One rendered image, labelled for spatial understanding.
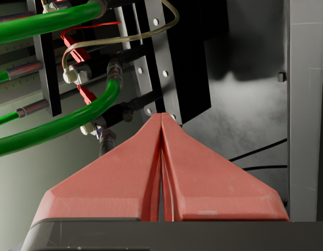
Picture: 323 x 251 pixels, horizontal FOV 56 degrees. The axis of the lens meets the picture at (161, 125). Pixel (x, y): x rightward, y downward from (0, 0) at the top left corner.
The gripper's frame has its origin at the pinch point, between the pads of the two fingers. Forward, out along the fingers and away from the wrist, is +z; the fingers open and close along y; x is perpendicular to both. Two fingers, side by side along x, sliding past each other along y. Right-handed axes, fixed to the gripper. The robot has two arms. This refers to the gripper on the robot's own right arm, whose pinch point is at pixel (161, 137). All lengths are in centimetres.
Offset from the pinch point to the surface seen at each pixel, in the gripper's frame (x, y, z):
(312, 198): 25.0, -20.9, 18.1
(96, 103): 6.6, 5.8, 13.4
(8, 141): 6.9, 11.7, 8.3
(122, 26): 7.9, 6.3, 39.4
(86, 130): 18.5, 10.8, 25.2
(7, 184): 41, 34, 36
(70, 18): -0.5, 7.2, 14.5
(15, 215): 49, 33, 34
